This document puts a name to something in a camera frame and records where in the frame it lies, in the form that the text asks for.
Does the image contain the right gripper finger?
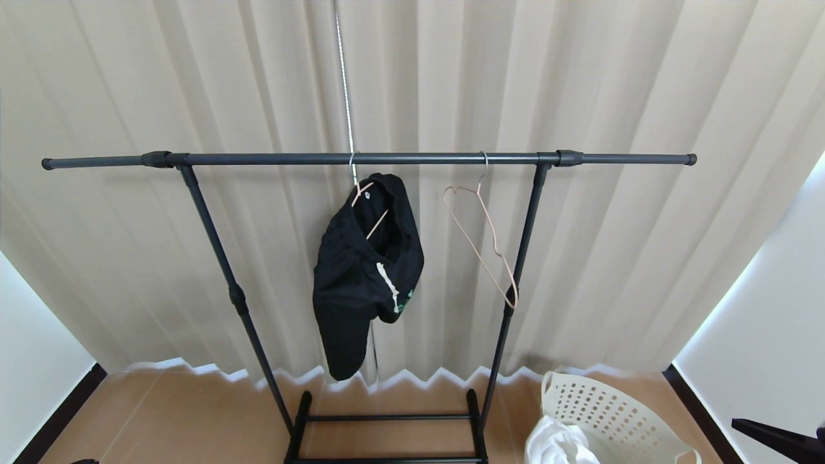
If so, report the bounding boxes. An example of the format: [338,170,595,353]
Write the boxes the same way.
[732,418,825,464]

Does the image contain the white garment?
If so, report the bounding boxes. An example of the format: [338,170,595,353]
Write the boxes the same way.
[525,412,603,464]

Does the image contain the pink clothes hanger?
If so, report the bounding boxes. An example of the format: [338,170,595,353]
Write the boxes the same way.
[443,151,519,310]
[348,153,391,240]

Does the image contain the black shorts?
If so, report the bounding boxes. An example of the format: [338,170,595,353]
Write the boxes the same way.
[313,172,425,381]

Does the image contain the white laundry basket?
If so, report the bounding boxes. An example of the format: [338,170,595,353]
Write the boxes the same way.
[525,369,704,464]

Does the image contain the black clothes rack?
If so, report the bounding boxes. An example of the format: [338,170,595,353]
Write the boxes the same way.
[42,150,698,464]

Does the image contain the beige curtain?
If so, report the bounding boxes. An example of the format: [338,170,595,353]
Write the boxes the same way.
[0,0,825,387]

